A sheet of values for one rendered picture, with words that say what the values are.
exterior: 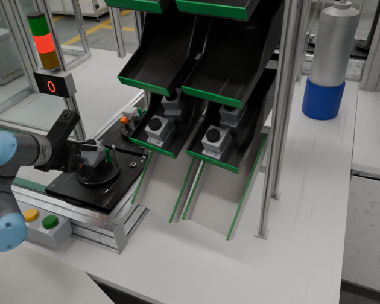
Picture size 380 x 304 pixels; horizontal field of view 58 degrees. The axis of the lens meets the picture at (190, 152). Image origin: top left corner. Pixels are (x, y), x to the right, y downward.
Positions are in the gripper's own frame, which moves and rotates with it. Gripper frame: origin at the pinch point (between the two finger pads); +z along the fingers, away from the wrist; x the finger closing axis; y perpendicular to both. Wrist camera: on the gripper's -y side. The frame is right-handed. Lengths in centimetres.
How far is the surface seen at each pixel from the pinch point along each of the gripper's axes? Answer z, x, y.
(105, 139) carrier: 19.0, -9.1, -1.1
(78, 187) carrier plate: -0.1, -2.4, 13.6
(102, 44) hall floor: 316, -244, -107
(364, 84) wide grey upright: 96, 77, -49
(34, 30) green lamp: -11.4, -18.3, -29.3
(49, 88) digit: -0.4, -19.8, -14.5
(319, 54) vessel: 55, 56, -50
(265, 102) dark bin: -12, 50, -19
